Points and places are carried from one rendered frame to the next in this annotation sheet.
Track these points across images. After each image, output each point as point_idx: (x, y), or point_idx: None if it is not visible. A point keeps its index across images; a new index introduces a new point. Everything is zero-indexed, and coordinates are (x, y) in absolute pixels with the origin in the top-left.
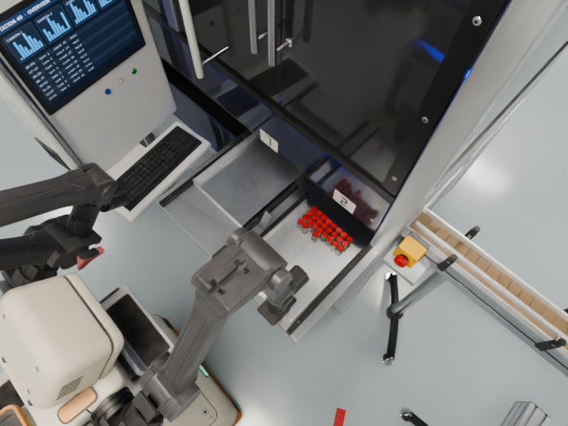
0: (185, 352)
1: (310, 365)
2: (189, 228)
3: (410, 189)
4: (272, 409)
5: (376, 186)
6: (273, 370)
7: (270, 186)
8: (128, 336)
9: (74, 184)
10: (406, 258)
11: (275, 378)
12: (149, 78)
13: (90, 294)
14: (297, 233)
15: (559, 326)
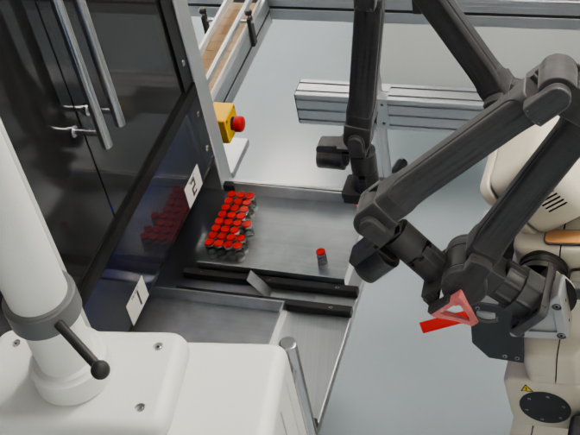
0: (469, 22)
1: (391, 388)
2: (327, 369)
3: (191, 47)
4: (485, 401)
5: (186, 100)
6: (434, 429)
7: (194, 320)
8: (510, 257)
9: (396, 173)
10: (233, 117)
11: (442, 420)
12: None
13: (488, 161)
14: (253, 256)
15: (226, 29)
